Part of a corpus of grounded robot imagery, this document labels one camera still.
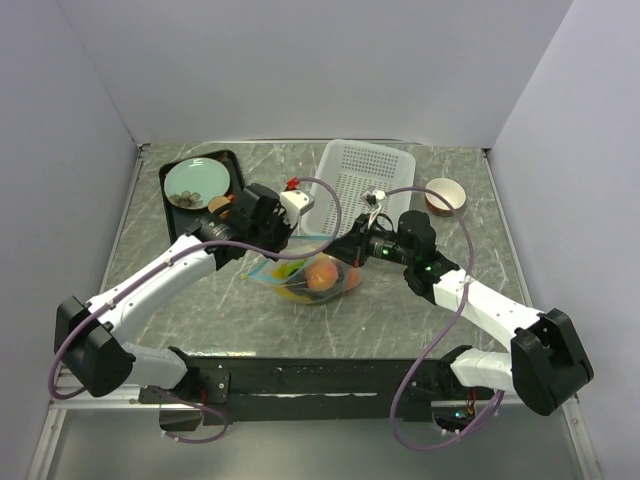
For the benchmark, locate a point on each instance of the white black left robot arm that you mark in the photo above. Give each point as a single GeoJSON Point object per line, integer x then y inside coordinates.
{"type": "Point", "coordinates": [92, 338]}

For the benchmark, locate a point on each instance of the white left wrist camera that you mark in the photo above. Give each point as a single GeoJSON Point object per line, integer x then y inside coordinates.
{"type": "Point", "coordinates": [296, 204]}

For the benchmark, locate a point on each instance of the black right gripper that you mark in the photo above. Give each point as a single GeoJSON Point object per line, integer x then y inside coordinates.
{"type": "Point", "coordinates": [355, 244]}

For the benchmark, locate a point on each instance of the orange ceramic cup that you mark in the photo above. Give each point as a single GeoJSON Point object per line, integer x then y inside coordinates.
{"type": "Point", "coordinates": [220, 205]}

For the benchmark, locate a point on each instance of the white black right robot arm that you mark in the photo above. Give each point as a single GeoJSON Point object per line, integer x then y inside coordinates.
{"type": "Point", "coordinates": [544, 362]}

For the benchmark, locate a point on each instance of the red and white bowl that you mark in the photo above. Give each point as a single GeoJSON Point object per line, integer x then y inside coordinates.
{"type": "Point", "coordinates": [448, 196]}

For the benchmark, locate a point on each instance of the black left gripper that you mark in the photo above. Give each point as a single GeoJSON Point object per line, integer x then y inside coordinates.
{"type": "Point", "coordinates": [286, 230]}

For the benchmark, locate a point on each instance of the fake yellow pear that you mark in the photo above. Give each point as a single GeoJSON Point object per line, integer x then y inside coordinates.
{"type": "Point", "coordinates": [285, 270]}

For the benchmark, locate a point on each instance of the white perforated plastic basket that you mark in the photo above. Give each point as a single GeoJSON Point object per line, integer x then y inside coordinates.
{"type": "Point", "coordinates": [353, 168]}

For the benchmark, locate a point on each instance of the light teal plate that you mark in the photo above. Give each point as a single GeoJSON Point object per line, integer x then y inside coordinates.
{"type": "Point", "coordinates": [191, 184]}

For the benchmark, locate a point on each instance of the clear zip top bag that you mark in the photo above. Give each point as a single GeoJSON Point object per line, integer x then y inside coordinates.
{"type": "Point", "coordinates": [295, 288]}

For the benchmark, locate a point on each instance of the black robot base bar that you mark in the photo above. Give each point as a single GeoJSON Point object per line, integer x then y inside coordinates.
{"type": "Point", "coordinates": [225, 390]}

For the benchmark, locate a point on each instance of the fake peach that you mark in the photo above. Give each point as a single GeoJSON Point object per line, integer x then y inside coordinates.
{"type": "Point", "coordinates": [321, 275]}

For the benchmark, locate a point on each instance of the black rectangular tray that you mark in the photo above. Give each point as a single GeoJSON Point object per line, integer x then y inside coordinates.
{"type": "Point", "coordinates": [177, 219]}

